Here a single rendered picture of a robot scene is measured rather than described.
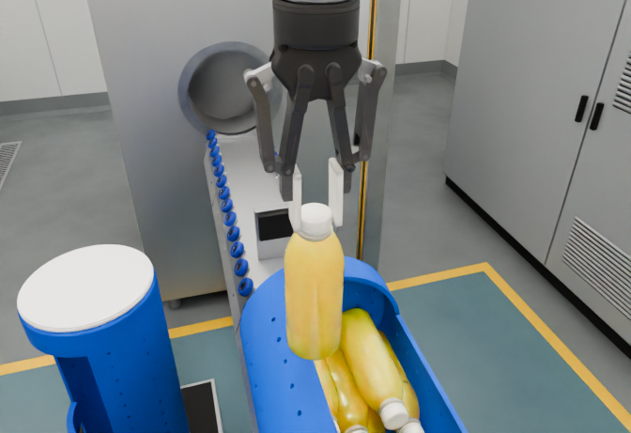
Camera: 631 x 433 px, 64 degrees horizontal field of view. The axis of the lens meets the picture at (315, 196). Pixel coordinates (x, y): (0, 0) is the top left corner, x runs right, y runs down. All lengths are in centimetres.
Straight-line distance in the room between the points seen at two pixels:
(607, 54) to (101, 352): 212
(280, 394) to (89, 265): 67
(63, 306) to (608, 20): 217
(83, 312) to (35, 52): 416
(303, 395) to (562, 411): 177
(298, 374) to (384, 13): 89
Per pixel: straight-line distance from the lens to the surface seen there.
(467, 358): 242
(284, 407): 72
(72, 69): 516
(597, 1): 248
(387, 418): 80
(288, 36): 44
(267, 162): 49
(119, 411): 131
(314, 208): 55
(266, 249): 133
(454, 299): 268
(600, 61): 245
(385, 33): 132
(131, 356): 120
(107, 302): 115
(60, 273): 127
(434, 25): 579
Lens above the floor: 177
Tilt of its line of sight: 32 degrees down
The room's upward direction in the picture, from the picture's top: straight up
